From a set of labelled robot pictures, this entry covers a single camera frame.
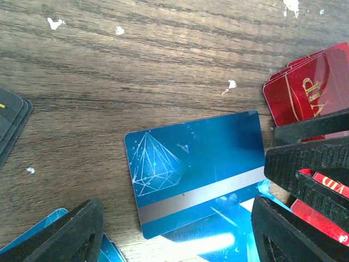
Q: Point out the single blue credit card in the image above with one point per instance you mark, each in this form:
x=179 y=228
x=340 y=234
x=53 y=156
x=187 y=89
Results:
x=186 y=172

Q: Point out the red credit card pile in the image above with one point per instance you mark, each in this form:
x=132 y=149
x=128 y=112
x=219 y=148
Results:
x=313 y=86

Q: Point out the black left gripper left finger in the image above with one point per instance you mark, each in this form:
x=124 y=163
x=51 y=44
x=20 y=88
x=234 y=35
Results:
x=77 y=236

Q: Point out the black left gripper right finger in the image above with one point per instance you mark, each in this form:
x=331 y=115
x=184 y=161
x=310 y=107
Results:
x=282 y=236

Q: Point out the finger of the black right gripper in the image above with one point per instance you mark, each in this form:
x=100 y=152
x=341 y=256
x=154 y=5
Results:
x=328 y=157
x=331 y=125

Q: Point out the blue credit card pile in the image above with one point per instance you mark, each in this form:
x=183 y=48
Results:
x=219 y=229

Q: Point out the black credit card pile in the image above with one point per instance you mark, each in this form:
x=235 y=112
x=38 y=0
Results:
x=15 y=112

